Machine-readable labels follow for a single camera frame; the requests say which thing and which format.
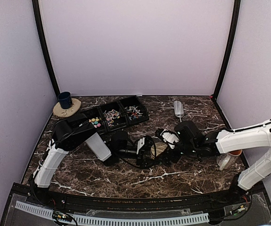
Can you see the white round lid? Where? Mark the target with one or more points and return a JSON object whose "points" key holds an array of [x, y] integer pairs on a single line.
{"points": [[160, 148]]}

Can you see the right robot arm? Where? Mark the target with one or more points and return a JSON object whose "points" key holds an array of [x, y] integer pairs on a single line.
{"points": [[227, 140]]}

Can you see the black frame post right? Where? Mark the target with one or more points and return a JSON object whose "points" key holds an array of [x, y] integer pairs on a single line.
{"points": [[228, 49]]}

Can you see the metal candy scoop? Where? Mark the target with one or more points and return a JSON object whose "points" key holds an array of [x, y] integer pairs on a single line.
{"points": [[178, 109]]}

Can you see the white ceramic mug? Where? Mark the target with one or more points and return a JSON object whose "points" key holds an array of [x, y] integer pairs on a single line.
{"points": [[226, 159]]}

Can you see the black frame post left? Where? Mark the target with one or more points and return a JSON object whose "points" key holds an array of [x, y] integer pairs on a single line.
{"points": [[44, 46]]}

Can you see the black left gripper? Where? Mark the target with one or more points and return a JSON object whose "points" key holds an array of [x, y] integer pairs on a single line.
{"points": [[143, 163]]}

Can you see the black frame post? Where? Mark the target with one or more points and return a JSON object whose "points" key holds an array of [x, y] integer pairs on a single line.
{"points": [[228, 49], [44, 46]]}

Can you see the white slotted cable duct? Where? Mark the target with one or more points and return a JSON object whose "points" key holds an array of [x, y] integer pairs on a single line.
{"points": [[110, 218]]}

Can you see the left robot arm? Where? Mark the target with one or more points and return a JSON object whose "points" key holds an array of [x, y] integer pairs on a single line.
{"points": [[70, 133]]}

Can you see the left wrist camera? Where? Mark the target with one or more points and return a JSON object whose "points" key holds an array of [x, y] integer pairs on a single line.
{"points": [[140, 144]]}

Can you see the round wooden coaster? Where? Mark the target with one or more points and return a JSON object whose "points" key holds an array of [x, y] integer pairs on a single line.
{"points": [[65, 113]]}

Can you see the dark blue cup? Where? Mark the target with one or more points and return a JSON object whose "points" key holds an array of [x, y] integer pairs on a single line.
{"points": [[65, 100]]}

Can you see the black three-compartment candy tray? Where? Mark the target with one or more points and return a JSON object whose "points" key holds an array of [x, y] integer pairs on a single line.
{"points": [[109, 117]]}

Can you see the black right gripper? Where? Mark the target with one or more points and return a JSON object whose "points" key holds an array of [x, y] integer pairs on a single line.
{"points": [[174, 158]]}

